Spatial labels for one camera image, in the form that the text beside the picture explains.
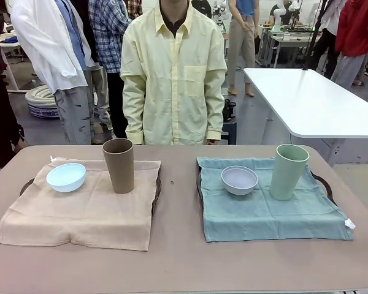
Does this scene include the blue cloth mat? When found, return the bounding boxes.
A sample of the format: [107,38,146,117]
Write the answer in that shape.
[196,157,356,243]

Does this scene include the person's left forearm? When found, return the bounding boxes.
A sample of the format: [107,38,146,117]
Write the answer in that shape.
[204,70,228,141]

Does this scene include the person's right forearm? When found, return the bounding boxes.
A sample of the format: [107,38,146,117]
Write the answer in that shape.
[121,76,147,145]

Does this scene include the dark brown plain tray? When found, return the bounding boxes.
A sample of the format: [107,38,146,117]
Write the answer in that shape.
[196,159,330,212]

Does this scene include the dark brown tray, worn print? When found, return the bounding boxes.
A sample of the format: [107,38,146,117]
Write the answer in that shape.
[19,160,163,219]

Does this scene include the beige cloth mat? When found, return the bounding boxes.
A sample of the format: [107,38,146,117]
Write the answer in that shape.
[0,157,162,252]

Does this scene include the grey blue bowl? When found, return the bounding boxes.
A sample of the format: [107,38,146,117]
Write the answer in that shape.
[221,165,259,196]

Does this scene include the person in yellow shirt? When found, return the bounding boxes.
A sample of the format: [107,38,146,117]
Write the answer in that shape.
[120,0,228,146]

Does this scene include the green tall cup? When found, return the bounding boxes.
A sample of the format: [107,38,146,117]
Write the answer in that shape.
[269,143,310,202]

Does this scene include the brown tall cup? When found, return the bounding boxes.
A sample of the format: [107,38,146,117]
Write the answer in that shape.
[102,138,136,194]

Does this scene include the bystander in tan trousers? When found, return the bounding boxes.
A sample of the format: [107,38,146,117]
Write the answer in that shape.
[226,0,261,97]

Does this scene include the white table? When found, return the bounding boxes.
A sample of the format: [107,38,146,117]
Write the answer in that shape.
[243,67,368,168]

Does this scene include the black stand pole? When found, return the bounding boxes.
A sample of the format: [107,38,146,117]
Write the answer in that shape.
[302,0,329,72]

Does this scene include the grey background workbench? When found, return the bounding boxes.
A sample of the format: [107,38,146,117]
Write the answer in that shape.
[259,26,321,69]

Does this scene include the bystander in plaid shirt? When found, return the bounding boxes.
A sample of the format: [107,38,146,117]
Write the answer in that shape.
[88,0,133,139]

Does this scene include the bystander in black trousers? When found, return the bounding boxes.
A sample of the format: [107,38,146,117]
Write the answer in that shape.
[312,0,341,77]

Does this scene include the light blue bowl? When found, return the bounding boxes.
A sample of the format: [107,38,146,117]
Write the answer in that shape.
[45,162,87,193]

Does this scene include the bystander in red jacket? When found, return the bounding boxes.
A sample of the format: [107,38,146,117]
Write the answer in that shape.
[331,0,368,90]

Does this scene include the bystander in grey jeans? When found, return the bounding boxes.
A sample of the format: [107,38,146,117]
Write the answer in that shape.
[10,0,96,145]

